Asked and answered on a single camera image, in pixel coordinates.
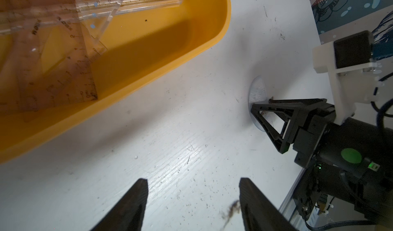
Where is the thin clear straight ruler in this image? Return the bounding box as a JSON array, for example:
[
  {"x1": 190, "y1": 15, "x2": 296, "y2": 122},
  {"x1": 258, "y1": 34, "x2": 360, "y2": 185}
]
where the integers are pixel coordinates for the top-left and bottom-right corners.
[{"x1": 1, "y1": 0, "x2": 183, "y2": 35}]

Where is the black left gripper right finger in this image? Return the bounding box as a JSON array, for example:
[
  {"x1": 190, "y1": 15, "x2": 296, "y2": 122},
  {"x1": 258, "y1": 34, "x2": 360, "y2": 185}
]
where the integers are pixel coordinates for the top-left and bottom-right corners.
[{"x1": 239, "y1": 178, "x2": 296, "y2": 231}]

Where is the clear blue protractor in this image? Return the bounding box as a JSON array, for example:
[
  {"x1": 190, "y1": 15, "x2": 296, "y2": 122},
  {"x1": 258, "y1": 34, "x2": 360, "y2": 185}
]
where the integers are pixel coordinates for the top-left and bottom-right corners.
[{"x1": 248, "y1": 75, "x2": 268, "y2": 132}]

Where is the clear blue triangle set square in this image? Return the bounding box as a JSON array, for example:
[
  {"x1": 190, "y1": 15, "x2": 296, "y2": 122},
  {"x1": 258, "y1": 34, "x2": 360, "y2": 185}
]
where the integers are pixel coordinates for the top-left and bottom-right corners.
[{"x1": 75, "y1": 0, "x2": 124, "y2": 41}]

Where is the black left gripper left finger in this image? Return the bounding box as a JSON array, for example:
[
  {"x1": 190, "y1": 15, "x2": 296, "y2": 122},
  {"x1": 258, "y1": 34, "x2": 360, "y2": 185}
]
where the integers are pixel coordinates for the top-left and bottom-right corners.
[{"x1": 92, "y1": 178, "x2": 148, "y2": 231}]

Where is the pink triangle set square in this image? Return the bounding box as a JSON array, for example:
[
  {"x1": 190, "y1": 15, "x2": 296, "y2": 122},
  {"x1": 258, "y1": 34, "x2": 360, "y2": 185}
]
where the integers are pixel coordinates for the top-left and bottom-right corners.
[{"x1": 17, "y1": 16, "x2": 106, "y2": 111}]

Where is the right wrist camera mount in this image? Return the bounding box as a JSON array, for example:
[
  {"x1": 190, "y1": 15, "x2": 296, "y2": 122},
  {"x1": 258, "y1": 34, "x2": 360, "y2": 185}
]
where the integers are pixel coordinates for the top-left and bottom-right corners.
[{"x1": 312, "y1": 31, "x2": 393, "y2": 125}]

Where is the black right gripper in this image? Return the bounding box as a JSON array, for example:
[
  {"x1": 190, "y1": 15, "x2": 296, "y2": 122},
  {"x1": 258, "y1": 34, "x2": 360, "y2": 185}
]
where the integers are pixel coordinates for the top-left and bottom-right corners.
[{"x1": 251, "y1": 99, "x2": 336, "y2": 169}]

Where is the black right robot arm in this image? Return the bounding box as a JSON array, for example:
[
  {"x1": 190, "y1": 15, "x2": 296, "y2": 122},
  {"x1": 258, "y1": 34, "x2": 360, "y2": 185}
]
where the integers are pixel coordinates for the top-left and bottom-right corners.
[{"x1": 250, "y1": 99, "x2": 393, "y2": 228}]

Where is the yellow plastic storage box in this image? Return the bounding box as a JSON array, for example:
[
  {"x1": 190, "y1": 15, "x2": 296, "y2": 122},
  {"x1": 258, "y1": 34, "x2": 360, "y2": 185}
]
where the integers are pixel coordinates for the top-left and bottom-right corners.
[{"x1": 1, "y1": 0, "x2": 231, "y2": 162}]

